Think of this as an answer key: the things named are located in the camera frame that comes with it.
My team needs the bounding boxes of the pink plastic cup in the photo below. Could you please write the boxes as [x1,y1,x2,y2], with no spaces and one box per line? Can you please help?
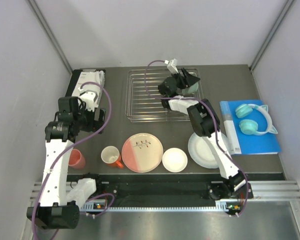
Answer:
[68,149,86,169]

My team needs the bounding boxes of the teal cat-ear headphones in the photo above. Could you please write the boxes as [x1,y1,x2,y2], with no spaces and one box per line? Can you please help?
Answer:
[234,103,278,137]

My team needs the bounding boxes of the small white bowl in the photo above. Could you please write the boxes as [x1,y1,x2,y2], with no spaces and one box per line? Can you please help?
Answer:
[162,147,188,173]

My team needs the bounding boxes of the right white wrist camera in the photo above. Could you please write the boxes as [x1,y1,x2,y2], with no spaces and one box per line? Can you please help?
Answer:
[164,58,179,75]

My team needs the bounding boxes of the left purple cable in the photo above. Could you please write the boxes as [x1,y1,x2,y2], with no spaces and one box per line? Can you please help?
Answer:
[31,81,113,240]

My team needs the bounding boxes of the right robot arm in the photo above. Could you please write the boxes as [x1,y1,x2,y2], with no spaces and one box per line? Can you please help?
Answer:
[158,66,249,200]

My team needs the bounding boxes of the blue folder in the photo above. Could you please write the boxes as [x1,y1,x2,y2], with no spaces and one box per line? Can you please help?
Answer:
[219,100,281,155]

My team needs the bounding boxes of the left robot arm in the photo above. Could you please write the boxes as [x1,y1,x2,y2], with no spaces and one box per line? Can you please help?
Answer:
[26,94,106,230]

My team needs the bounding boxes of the metal wire dish rack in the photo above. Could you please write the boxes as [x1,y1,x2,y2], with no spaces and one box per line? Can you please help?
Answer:
[125,67,190,123]

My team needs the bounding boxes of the orange white mug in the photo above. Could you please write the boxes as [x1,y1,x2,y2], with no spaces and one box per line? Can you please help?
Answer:
[100,146,124,169]

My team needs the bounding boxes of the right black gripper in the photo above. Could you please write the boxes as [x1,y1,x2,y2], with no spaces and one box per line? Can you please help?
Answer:
[171,68,201,90]

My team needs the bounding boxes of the pink cream floral plate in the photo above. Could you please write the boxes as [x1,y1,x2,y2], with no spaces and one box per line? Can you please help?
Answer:
[121,133,164,173]

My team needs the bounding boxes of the black tray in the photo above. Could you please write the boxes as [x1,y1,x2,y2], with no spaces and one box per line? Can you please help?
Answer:
[65,69,106,97]

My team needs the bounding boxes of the aluminium rail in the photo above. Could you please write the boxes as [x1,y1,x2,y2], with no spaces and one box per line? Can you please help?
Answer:
[29,180,300,203]

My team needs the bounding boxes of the green ceramic bowl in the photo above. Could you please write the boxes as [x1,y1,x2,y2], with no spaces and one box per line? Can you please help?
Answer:
[181,81,199,96]

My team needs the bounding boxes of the white blue-rimmed plate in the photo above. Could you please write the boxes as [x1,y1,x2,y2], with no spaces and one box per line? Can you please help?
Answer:
[187,133,223,169]

